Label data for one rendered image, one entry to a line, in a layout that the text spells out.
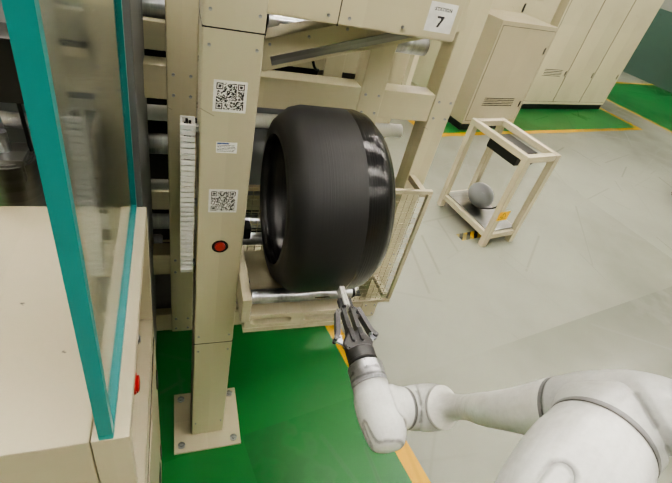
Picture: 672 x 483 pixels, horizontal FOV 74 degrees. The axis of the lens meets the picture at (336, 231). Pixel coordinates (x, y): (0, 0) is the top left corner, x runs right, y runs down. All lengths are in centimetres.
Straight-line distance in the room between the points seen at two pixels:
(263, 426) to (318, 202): 133
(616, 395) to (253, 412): 175
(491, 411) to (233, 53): 86
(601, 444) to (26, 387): 76
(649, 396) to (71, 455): 76
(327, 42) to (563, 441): 125
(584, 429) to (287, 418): 173
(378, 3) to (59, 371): 114
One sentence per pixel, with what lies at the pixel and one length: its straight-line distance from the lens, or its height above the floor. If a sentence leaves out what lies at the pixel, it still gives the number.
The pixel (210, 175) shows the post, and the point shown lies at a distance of 118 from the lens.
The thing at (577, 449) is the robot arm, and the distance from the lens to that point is 61.
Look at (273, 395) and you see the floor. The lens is 227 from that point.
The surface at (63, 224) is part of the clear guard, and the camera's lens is 46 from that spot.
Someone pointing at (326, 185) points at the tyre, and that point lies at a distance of 110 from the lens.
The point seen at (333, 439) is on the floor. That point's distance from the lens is 221.
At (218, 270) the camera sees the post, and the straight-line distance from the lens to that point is 139.
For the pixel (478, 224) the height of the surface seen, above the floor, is 12.
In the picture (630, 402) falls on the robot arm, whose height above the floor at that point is 151.
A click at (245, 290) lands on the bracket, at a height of 95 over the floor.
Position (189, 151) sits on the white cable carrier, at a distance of 116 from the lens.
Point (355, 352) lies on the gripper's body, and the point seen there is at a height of 103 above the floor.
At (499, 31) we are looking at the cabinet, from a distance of 540.
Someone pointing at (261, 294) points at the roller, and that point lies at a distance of 139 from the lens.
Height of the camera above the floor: 192
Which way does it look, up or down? 36 degrees down
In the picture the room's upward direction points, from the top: 15 degrees clockwise
